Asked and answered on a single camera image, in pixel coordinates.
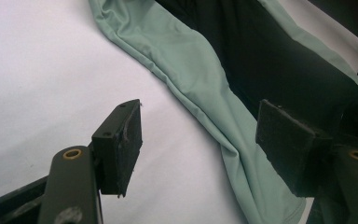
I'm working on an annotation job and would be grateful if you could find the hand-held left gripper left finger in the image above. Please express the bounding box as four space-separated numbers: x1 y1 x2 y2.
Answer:
91 99 144 199

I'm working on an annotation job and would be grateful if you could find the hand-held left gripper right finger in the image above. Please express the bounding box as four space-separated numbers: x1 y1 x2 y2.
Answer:
255 99 335 198

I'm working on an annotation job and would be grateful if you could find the white table cover sheet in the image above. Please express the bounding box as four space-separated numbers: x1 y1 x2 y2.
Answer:
0 0 358 224

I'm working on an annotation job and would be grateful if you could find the black and green t-shirt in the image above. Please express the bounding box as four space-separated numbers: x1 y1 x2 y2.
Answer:
88 0 358 224

